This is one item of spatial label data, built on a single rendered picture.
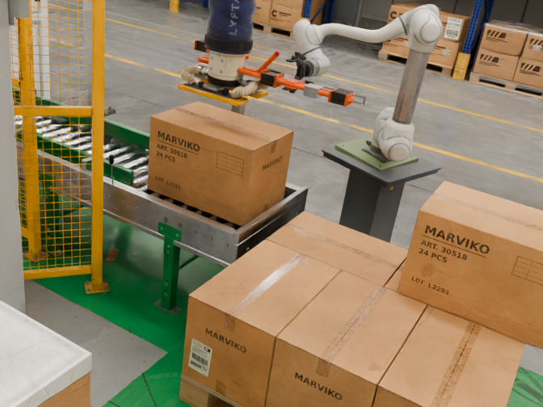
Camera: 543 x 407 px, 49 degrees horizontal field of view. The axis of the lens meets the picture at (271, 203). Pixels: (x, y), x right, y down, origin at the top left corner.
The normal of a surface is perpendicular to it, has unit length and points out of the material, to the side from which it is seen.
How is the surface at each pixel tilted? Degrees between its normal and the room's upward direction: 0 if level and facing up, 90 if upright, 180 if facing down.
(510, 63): 90
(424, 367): 0
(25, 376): 0
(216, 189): 90
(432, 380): 0
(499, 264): 90
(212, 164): 90
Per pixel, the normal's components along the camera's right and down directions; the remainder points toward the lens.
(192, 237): -0.50, 0.32
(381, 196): 0.65, 0.40
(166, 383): 0.13, -0.89
